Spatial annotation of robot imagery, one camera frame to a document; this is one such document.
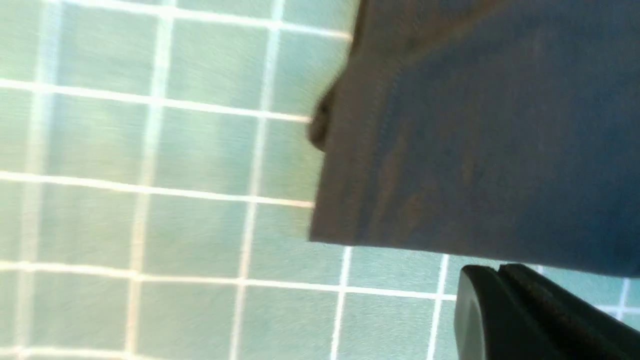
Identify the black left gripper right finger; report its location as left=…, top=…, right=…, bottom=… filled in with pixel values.
left=498, top=263, right=640, bottom=360

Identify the dark gray long-sleeved shirt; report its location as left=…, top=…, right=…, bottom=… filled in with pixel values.
left=308, top=0, right=640, bottom=278

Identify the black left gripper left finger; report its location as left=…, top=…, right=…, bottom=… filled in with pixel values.
left=454, top=265, right=556, bottom=360

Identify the green grid table mat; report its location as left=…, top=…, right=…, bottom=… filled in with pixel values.
left=0, top=0, right=640, bottom=360

